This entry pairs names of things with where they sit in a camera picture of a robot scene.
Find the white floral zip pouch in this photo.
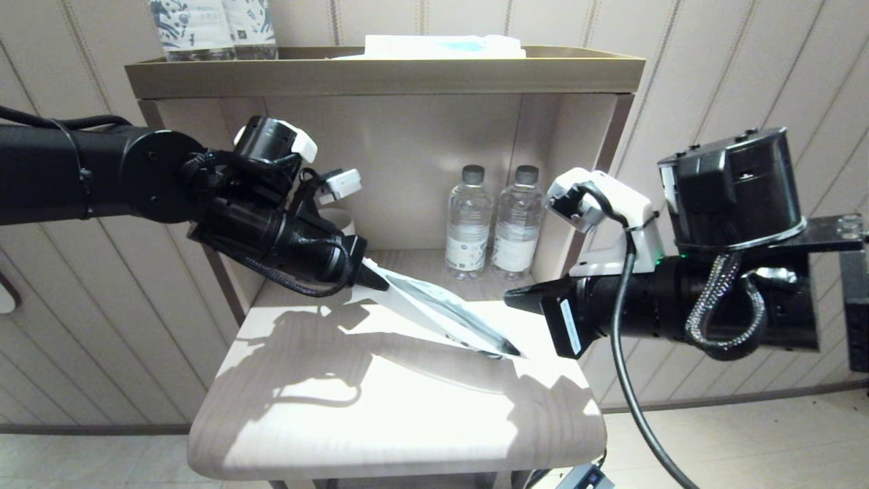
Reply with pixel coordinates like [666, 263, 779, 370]
[363, 257, 523, 359]

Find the white ribbed ceramic mug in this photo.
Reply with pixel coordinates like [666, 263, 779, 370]
[319, 207, 355, 238]

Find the clear water bottle grey cap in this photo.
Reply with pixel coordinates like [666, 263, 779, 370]
[445, 166, 492, 281]
[490, 166, 546, 281]

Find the silver power adapter box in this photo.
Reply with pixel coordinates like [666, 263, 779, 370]
[557, 463, 615, 489]

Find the beige wooden shelf cabinet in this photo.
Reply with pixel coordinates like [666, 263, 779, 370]
[126, 46, 646, 489]

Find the white packet with blue stripe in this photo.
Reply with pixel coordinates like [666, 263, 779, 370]
[333, 36, 527, 62]

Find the water bottle blue floral label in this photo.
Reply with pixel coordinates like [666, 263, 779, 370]
[224, 0, 278, 62]
[148, 0, 235, 63]

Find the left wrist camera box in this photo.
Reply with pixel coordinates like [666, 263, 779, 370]
[319, 168, 363, 204]

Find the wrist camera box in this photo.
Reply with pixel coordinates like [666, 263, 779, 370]
[319, 168, 363, 204]
[547, 168, 665, 276]

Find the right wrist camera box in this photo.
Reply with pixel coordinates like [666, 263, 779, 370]
[547, 168, 665, 276]

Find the braided right arm cable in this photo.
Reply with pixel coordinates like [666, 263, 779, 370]
[684, 253, 768, 361]

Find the white wall fixture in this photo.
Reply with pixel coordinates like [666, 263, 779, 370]
[0, 272, 21, 314]

